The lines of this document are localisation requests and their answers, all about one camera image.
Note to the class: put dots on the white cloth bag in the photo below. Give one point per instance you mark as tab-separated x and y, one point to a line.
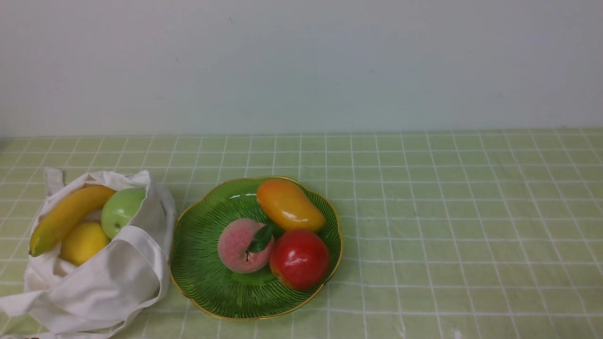
102	296

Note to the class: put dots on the pink peach with leaf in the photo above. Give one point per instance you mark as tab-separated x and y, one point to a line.
233	245

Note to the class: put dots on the green apple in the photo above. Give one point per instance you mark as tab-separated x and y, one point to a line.
120	209

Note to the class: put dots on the green glass plate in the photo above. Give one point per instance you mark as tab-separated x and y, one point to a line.
201	276

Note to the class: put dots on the orange mango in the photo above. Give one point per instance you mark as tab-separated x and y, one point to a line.
288	206

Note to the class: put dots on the yellow lemon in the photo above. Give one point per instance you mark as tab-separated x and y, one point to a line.
83	242

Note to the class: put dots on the yellow banana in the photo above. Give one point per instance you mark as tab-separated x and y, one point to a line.
54	226

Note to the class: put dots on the red apple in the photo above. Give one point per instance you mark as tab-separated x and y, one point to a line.
300	260

